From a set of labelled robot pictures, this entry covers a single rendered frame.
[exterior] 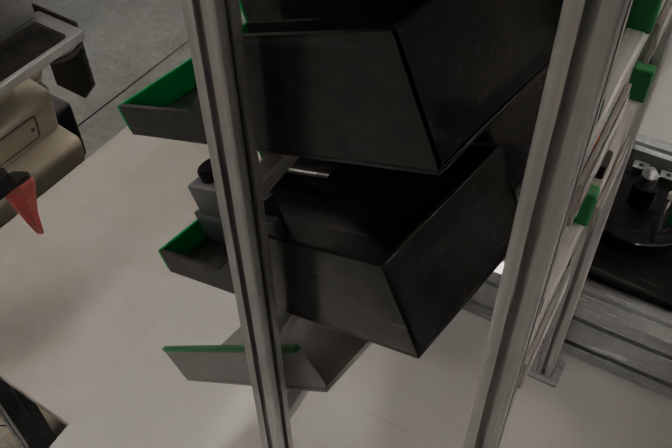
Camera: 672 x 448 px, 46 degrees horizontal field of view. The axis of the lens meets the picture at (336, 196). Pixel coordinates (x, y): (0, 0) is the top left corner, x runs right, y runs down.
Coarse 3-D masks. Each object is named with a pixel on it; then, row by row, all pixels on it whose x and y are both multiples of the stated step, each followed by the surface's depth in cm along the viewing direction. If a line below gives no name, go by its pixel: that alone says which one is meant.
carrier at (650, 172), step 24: (648, 168) 95; (624, 192) 101; (648, 192) 96; (624, 216) 98; (648, 216) 98; (600, 240) 98; (624, 240) 95; (648, 240) 95; (600, 264) 95; (624, 264) 95; (648, 264) 95; (624, 288) 93; (648, 288) 93
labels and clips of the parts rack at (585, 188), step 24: (648, 0) 42; (648, 24) 43; (648, 48) 48; (648, 72) 61; (624, 96) 42; (600, 144) 39; (624, 144) 62; (600, 168) 57; (576, 192) 38; (576, 216) 54; (552, 312) 53; (528, 360) 49
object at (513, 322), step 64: (192, 0) 36; (576, 0) 26; (576, 64) 28; (576, 128) 30; (256, 192) 46; (256, 256) 49; (512, 256) 36; (576, 256) 81; (256, 320) 53; (512, 320) 40; (256, 384) 60; (512, 384) 43
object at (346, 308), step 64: (320, 192) 69; (384, 192) 63; (448, 192) 58; (512, 192) 53; (192, 256) 68; (320, 256) 49; (384, 256) 58; (448, 256) 49; (320, 320) 54; (384, 320) 48; (448, 320) 50
